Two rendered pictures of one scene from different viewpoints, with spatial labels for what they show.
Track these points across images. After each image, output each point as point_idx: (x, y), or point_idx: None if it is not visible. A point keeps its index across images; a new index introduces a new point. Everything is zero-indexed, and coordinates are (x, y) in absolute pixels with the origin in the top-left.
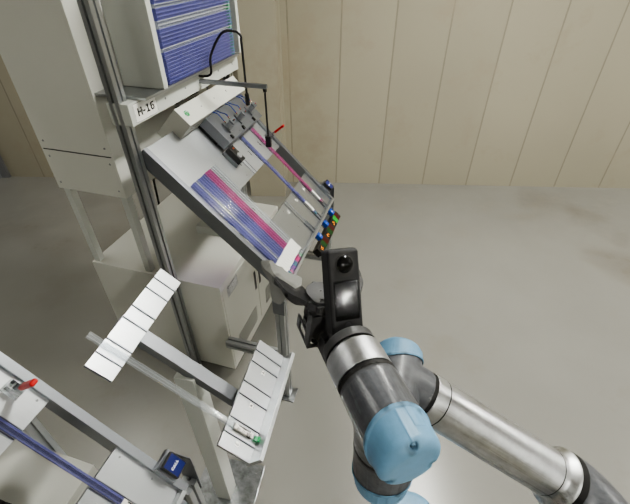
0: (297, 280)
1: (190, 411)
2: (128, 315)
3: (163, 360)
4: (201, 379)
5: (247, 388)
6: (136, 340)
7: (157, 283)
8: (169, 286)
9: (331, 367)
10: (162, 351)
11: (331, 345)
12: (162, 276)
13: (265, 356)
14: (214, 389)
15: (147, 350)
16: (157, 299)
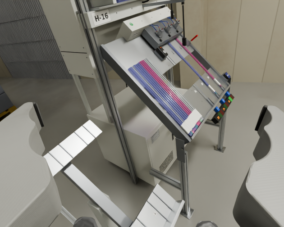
0: (15, 195)
1: (103, 226)
2: (53, 152)
3: (79, 188)
4: (104, 209)
5: (138, 226)
6: (53, 172)
7: (84, 130)
8: (92, 133)
9: None
10: (79, 182)
11: None
12: (89, 125)
13: (159, 198)
14: (113, 219)
15: (69, 179)
16: (80, 142)
